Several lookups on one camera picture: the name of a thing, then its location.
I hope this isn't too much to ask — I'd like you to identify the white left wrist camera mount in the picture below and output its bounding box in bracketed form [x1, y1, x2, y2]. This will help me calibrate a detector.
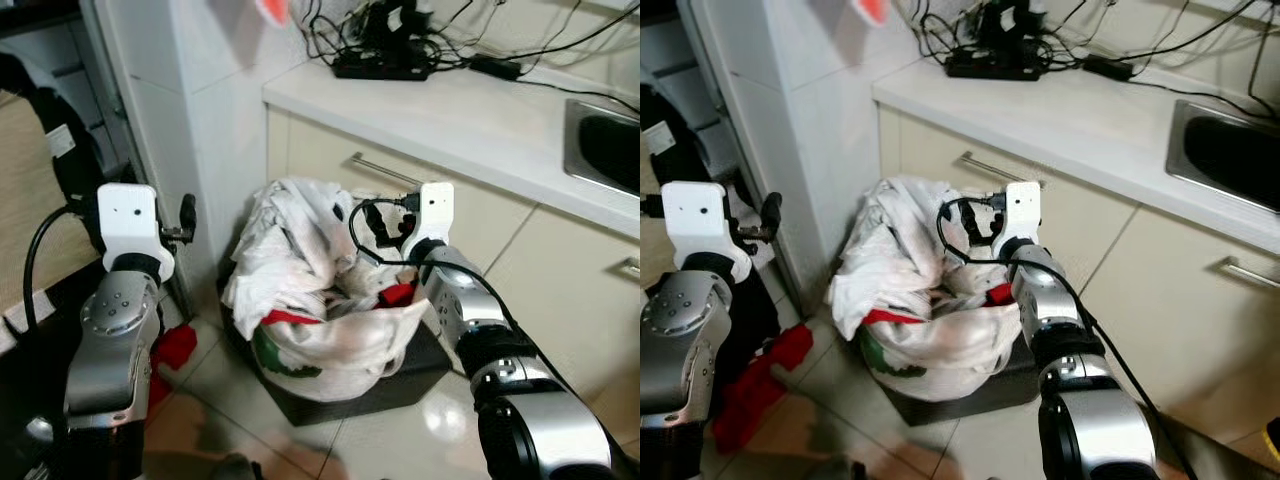
[662, 181, 753, 284]
[96, 183, 177, 283]

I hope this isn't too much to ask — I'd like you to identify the black power adapter brick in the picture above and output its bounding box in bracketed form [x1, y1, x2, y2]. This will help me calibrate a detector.
[468, 54, 524, 82]
[1080, 54, 1136, 83]

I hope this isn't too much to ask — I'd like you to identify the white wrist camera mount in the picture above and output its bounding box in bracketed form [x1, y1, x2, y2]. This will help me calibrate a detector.
[415, 181, 456, 247]
[1003, 180, 1043, 246]
[662, 181, 753, 284]
[96, 183, 177, 283]

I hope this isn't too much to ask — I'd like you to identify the black charger device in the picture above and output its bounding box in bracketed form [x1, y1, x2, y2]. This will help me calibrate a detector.
[355, 0, 433, 56]
[975, 0, 1043, 53]

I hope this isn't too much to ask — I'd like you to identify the black adapter cable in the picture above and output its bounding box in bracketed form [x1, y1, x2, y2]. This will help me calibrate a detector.
[518, 72, 641, 116]
[1130, 75, 1280, 126]

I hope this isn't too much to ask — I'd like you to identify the long black power cable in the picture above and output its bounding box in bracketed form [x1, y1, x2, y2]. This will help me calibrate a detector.
[430, 5, 641, 63]
[1040, 18, 1263, 63]

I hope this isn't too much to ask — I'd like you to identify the grey drawer cabinet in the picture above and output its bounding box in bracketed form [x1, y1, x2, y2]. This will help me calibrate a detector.
[640, 15, 701, 101]
[30, 20, 131, 176]

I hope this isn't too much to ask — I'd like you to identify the white bag red green print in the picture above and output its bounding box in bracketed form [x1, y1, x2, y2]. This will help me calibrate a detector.
[858, 300, 1031, 403]
[250, 298, 433, 403]

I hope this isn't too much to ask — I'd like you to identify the white crumpled garment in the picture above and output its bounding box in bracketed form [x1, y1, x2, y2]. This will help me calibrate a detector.
[828, 176, 1001, 341]
[222, 177, 401, 341]

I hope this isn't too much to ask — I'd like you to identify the red crumpled cloth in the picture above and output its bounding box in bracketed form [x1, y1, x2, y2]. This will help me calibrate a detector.
[710, 322, 814, 454]
[148, 323, 199, 413]

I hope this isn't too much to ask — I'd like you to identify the black power strip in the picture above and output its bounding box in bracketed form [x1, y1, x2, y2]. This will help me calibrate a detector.
[944, 48, 1047, 82]
[332, 50, 434, 82]

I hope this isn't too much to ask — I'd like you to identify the steel kitchen sink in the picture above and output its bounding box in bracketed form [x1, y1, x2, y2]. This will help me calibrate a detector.
[562, 97, 641, 198]
[1165, 98, 1280, 214]

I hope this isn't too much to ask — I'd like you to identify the beige kitchen cabinet white counter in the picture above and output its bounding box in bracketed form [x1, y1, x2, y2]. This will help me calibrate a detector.
[872, 58, 1280, 471]
[262, 58, 641, 456]

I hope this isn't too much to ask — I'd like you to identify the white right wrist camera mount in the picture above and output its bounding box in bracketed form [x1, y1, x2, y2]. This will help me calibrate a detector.
[415, 181, 456, 247]
[1003, 180, 1043, 246]

